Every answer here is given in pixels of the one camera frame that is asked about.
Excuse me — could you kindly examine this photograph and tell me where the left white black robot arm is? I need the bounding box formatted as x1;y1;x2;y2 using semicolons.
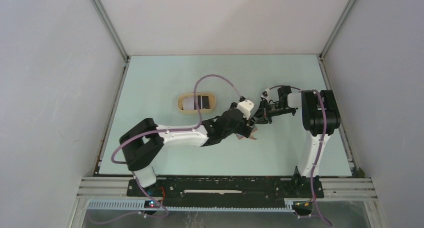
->
119;108;258;196

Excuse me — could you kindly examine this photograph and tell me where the beige oval card tray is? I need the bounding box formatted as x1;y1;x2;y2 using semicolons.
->
177;92;216;115

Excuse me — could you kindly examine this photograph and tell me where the brown leather card holder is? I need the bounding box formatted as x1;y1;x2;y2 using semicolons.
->
236;126;258;140

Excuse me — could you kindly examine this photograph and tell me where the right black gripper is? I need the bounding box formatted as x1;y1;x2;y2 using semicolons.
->
254;98;295;124

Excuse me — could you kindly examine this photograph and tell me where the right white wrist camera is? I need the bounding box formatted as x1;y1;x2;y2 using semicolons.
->
260;89;271;102

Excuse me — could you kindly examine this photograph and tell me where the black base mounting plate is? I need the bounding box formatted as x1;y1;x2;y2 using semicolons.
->
126;175;324;208

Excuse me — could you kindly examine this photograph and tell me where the black card in tray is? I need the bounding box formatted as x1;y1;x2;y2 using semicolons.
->
195;95;211;109

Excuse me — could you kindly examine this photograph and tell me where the aluminium frame rail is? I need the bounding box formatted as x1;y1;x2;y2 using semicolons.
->
76;176;379;214

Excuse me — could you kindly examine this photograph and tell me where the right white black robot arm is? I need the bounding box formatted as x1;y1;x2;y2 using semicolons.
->
253;85;341;197

